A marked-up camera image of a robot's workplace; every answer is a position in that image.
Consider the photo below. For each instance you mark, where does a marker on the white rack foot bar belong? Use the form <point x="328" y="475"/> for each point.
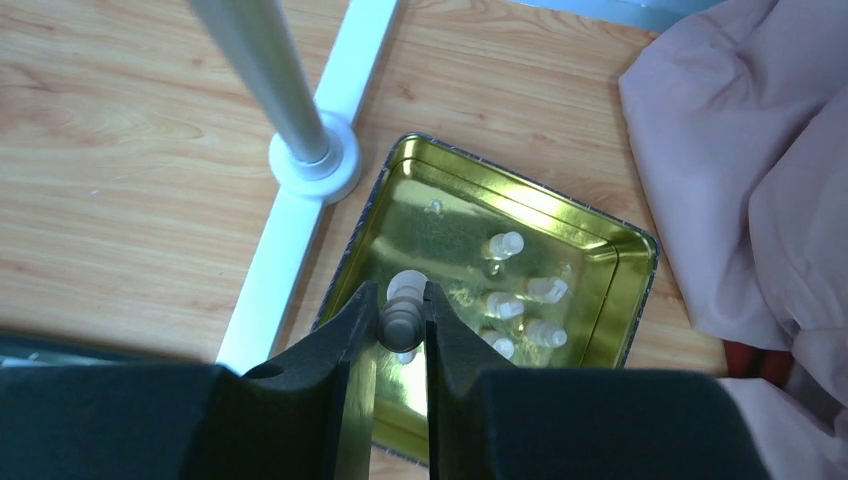
<point x="306" y="190"/>

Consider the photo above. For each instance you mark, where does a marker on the light chess piece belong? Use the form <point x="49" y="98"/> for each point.
<point x="504" y="305"/>
<point x="548" y="290"/>
<point x="500" y="342"/>
<point x="503" y="246"/>
<point x="401" y="323"/>
<point x="545" y="333"/>

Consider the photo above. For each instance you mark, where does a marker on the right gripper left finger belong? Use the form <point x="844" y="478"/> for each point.
<point x="304" y="414"/>

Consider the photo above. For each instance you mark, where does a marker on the yellow metal tin tray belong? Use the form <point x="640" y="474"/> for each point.
<point x="434" y="206"/>

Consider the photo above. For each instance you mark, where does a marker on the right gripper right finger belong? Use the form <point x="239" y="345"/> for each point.
<point x="490" y="419"/>

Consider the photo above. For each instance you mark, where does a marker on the pink hanging garment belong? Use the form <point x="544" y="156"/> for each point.
<point x="737" y="121"/>

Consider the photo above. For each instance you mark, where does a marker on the red hanging garment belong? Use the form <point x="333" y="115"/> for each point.
<point x="748" y="362"/>

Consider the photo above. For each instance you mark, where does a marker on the silver rack pole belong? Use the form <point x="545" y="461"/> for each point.
<point x="253" y="36"/>

